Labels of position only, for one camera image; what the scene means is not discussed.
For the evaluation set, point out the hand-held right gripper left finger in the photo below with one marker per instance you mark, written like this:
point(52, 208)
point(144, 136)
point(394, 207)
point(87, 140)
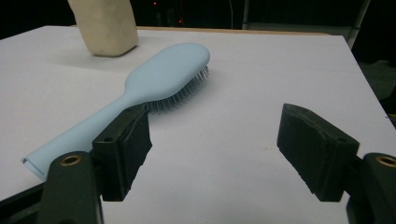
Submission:
point(121, 155)

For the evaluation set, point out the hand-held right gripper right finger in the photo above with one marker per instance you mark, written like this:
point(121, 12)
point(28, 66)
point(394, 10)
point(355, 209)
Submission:
point(314, 149)

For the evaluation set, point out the beige storage container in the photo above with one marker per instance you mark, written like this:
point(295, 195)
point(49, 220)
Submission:
point(106, 25)

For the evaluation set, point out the white table sheet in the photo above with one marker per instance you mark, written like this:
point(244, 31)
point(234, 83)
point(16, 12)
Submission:
point(236, 93)

